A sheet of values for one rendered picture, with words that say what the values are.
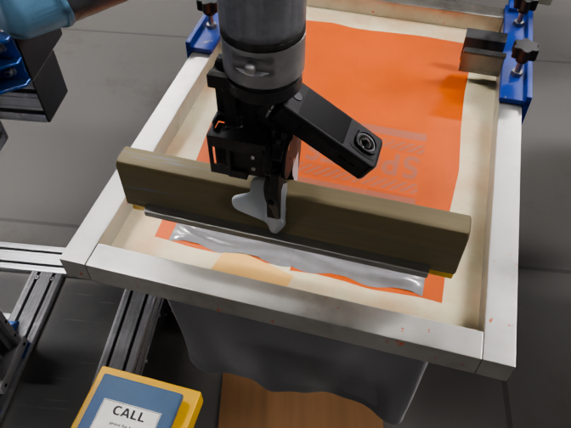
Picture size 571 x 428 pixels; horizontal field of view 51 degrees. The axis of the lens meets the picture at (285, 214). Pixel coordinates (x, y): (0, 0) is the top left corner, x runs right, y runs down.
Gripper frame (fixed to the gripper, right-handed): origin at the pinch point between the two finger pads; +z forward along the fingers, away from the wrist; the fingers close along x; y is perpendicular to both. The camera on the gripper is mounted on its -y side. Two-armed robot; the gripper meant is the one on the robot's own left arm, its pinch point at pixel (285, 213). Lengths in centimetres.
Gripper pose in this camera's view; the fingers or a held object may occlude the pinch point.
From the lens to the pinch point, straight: 69.7
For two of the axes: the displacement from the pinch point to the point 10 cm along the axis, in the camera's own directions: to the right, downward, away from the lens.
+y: -9.6, -2.0, 1.7
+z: 0.0, 6.5, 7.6
